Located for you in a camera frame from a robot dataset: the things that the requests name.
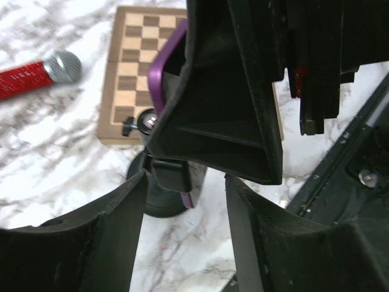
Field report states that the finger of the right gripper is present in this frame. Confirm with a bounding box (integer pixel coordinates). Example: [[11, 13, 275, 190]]
[[151, 1, 283, 185]]

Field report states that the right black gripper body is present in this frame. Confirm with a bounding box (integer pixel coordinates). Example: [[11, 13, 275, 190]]
[[267, 1, 388, 136]]

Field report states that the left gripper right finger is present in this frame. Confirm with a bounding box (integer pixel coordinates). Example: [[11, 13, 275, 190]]
[[225, 175, 388, 291]]

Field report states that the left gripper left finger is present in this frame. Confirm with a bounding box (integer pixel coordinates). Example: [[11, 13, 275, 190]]
[[1, 172, 146, 291]]

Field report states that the wooden chessboard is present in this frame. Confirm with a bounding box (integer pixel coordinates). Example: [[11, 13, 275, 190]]
[[95, 5, 285, 149]]

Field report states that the black phone stand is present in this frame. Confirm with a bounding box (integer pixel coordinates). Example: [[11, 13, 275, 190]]
[[122, 108, 192, 218]]

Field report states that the red toy microphone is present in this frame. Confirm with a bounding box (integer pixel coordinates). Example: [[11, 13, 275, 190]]
[[1, 50, 82, 100]]

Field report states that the purple case phone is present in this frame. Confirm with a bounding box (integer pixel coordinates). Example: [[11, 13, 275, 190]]
[[148, 19, 207, 209]]

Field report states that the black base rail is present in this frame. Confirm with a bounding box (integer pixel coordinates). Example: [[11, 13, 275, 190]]
[[286, 77, 388, 226]]

